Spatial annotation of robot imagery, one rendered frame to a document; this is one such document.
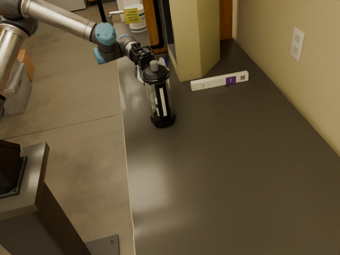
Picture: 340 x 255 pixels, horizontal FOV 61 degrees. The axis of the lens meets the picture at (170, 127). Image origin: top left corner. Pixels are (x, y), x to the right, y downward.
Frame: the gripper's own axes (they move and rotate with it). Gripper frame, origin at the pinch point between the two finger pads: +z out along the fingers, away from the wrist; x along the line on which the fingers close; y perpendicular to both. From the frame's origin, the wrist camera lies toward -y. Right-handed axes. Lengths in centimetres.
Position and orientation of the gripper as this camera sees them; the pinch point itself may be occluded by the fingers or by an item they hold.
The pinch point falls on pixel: (156, 79)
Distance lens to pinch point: 108.1
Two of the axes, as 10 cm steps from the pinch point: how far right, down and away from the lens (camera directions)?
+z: 4.3, 5.6, -7.1
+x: 9.0, -3.6, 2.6
